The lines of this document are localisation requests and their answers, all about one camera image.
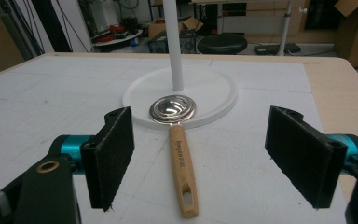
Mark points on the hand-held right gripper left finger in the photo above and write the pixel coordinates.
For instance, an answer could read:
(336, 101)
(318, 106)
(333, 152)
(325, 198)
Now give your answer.
(108, 161)

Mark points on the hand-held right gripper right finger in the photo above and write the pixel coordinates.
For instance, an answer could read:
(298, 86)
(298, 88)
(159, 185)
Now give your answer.
(304, 161)

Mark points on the white hook rack stand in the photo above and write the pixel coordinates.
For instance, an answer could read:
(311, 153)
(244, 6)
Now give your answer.
(205, 90)

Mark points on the white foam mat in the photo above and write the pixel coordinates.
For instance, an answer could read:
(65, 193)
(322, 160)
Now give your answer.
(43, 109)

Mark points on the flat black device on floor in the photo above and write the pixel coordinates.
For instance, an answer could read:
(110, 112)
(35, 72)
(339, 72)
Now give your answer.
(276, 48)

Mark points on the round white table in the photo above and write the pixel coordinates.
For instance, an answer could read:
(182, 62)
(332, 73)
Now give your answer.
(118, 40)

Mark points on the black computer tower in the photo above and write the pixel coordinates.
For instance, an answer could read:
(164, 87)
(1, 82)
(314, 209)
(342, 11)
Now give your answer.
(189, 42)
(157, 43)

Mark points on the small brown cardboard box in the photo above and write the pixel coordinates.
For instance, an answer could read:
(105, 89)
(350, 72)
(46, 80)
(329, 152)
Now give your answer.
(158, 28)

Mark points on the black round stool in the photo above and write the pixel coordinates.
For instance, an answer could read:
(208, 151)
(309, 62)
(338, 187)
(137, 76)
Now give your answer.
(222, 43)

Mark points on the white metal stand post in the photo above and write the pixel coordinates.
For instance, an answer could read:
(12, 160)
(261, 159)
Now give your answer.
(285, 28)

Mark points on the black metal frame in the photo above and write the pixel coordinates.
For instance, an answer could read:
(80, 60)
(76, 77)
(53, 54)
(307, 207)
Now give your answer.
(18, 28)

